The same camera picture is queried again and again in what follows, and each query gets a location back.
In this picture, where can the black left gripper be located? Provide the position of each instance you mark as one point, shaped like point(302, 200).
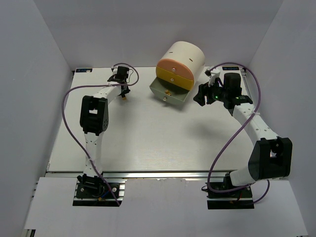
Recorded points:
point(125, 91)

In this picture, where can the cream cylindrical drawer organizer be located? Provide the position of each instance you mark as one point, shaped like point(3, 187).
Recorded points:
point(188, 54)

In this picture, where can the blue left corner label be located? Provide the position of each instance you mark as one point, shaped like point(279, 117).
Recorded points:
point(83, 70)

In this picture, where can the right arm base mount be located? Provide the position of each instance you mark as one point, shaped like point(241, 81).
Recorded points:
point(240, 199)

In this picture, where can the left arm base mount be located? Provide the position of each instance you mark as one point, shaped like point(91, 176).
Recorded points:
point(94, 192)

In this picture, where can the blue right corner label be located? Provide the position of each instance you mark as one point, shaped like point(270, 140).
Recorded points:
point(230, 68)

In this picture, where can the orange top drawer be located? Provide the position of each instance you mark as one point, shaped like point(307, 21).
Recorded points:
point(175, 67)

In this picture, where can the yellow drawer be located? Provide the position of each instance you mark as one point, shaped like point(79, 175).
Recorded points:
point(174, 79)

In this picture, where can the blue corner label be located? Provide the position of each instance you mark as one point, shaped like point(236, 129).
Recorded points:
point(230, 68)
point(83, 70)

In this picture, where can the grey bottom drawer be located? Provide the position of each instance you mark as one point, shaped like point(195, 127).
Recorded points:
point(176, 101)

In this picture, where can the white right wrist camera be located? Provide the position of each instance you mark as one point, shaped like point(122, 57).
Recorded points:
point(212, 74)

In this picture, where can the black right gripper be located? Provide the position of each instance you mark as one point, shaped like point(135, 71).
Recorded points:
point(204, 89)

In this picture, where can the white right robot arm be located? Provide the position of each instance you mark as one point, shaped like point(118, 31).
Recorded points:
point(271, 155)

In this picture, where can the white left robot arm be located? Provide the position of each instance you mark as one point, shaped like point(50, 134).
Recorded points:
point(94, 117)

